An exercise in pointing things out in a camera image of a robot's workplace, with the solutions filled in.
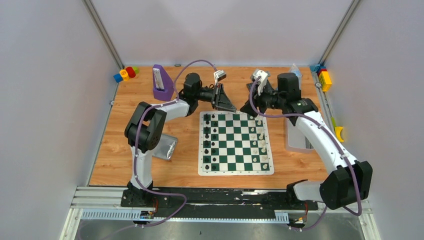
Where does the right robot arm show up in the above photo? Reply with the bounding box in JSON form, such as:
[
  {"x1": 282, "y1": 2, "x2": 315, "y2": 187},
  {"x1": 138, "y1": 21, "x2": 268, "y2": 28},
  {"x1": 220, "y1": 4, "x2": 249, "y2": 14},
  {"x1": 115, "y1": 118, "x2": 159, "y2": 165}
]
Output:
[{"x1": 240, "y1": 69, "x2": 373, "y2": 216}]

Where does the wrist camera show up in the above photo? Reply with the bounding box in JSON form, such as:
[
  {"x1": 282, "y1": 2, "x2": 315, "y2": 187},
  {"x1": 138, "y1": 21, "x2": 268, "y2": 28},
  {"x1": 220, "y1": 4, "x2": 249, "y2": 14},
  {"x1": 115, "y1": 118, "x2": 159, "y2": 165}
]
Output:
[
  {"x1": 213, "y1": 70, "x2": 227, "y2": 83},
  {"x1": 250, "y1": 69, "x2": 269, "y2": 96}
]

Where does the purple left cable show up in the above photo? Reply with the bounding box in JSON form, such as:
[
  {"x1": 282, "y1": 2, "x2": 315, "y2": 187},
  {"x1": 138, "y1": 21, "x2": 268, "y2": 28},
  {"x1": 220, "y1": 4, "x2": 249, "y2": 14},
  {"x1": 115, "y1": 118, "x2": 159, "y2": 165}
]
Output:
[{"x1": 132, "y1": 59, "x2": 220, "y2": 240}]

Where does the purple metronome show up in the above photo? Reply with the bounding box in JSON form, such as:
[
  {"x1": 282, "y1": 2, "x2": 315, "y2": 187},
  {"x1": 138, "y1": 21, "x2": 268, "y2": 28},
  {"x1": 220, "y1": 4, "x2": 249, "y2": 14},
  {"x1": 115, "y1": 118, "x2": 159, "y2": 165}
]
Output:
[{"x1": 152, "y1": 64, "x2": 174, "y2": 102}]

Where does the silver metal tin box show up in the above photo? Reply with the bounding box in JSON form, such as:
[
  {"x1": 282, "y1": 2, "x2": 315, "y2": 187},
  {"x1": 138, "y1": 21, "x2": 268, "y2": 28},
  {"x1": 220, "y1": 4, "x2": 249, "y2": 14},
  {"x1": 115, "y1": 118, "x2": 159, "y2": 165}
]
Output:
[{"x1": 285, "y1": 118, "x2": 315, "y2": 154}]

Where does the yellow wooden cylinder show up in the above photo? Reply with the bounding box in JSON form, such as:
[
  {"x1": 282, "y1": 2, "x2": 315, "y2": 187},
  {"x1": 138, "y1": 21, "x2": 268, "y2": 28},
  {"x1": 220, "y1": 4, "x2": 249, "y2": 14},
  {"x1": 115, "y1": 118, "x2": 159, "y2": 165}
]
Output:
[{"x1": 119, "y1": 69, "x2": 130, "y2": 81}]

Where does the green wooden block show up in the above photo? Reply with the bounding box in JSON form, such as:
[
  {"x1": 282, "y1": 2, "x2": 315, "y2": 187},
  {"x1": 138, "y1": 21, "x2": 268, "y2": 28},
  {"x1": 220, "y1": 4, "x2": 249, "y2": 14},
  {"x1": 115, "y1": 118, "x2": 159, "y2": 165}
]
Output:
[{"x1": 132, "y1": 66, "x2": 140, "y2": 75}]

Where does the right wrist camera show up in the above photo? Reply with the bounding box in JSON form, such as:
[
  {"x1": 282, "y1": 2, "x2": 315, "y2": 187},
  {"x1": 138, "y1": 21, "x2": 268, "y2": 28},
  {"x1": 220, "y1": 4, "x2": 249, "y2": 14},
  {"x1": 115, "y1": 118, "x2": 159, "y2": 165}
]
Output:
[{"x1": 250, "y1": 69, "x2": 269, "y2": 96}]

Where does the red wooden cylinder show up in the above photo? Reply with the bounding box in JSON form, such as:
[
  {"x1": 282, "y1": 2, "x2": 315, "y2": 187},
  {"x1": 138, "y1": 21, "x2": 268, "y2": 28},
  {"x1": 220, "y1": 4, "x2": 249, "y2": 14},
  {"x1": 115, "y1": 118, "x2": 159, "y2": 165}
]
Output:
[{"x1": 125, "y1": 66, "x2": 137, "y2": 79}]

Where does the green white chess board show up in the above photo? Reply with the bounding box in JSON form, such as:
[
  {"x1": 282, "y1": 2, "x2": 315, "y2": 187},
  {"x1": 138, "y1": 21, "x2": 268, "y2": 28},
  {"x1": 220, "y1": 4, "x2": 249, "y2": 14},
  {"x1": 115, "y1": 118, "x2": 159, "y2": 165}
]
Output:
[{"x1": 198, "y1": 111, "x2": 275, "y2": 176}]

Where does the yellow curved block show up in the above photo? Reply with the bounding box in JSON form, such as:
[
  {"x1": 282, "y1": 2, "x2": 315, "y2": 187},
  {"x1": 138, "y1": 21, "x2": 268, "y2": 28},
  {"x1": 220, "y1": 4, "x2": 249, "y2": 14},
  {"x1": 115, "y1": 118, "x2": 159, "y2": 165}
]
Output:
[{"x1": 331, "y1": 117, "x2": 345, "y2": 143}]

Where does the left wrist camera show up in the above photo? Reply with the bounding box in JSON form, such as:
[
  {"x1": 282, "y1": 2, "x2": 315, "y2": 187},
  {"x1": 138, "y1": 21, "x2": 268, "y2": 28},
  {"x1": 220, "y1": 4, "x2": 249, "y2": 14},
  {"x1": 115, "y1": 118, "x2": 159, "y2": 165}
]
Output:
[{"x1": 213, "y1": 70, "x2": 227, "y2": 83}]

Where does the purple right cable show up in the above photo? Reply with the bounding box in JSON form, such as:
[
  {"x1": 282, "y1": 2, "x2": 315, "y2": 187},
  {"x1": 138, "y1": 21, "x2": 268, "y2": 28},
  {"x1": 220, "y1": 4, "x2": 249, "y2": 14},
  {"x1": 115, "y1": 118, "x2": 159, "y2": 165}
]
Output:
[{"x1": 248, "y1": 77, "x2": 364, "y2": 232}]

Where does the blue plastic bag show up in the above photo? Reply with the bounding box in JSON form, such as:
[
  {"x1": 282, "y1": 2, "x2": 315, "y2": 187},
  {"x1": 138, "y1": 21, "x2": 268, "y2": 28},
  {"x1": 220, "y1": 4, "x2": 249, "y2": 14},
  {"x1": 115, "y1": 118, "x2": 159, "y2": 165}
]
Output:
[{"x1": 289, "y1": 63, "x2": 302, "y2": 90}]

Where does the dark grey lego baseplate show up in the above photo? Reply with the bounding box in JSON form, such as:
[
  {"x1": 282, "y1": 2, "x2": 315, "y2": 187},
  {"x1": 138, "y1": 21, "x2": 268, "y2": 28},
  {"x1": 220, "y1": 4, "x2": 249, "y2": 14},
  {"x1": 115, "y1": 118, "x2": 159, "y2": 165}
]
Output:
[{"x1": 246, "y1": 82, "x2": 255, "y2": 96}]

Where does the purple cable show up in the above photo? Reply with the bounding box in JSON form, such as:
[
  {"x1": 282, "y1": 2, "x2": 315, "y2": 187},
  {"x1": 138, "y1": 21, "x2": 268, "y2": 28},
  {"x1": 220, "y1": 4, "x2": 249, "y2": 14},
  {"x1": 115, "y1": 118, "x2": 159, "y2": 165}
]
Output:
[
  {"x1": 132, "y1": 59, "x2": 220, "y2": 240},
  {"x1": 248, "y1": 77, "x2": 364, "y2": 232}
]

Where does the blue wooden block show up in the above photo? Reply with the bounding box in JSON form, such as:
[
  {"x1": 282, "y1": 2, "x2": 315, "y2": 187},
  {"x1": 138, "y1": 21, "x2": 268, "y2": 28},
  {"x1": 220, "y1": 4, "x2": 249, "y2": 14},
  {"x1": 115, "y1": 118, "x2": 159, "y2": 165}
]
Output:
[{"x1": 113, "y1": 73, "x2": 124, "y2": 83}]

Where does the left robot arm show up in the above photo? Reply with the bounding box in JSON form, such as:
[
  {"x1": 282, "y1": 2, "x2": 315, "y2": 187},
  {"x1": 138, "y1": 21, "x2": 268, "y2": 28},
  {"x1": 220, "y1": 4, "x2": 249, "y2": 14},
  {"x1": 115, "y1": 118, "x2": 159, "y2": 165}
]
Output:
[{"x1": 120, "y1": 70, "x2": 237, "y2": 208}]

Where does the colourful lego brick stack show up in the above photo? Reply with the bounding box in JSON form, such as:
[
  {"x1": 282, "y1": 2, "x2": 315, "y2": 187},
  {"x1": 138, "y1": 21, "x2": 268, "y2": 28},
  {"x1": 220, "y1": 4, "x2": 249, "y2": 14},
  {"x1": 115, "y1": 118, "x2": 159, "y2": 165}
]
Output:
[{"x1": 309, "y1": 64, "x2": 332, "y2": 92}]

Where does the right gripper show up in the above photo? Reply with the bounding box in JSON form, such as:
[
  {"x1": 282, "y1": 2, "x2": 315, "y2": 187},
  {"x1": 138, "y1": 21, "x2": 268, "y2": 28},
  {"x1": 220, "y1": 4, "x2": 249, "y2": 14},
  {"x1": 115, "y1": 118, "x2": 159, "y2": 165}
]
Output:
[{"x1": 240, "y1": 84, "x2": 286, "y2": 117}]

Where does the silver tin lid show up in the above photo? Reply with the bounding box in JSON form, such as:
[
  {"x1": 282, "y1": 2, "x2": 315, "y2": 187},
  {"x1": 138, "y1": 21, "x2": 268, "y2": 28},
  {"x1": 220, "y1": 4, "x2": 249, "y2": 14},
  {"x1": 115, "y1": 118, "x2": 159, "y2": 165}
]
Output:
[{"x1": 152, "y1": 133, "x2": 178, "y2": 161}]

